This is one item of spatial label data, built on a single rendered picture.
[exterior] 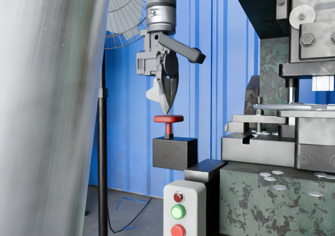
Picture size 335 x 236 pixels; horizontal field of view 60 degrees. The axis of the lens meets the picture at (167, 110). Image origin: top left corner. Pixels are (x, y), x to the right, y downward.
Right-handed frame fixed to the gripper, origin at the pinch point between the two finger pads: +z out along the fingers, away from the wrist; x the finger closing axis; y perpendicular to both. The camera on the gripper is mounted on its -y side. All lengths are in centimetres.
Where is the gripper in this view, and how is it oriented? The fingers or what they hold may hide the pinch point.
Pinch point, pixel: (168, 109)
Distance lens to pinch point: 71.4
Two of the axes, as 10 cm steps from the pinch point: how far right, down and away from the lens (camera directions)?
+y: -8.7, -0.2, 4.9
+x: -4.9, 0.3, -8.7
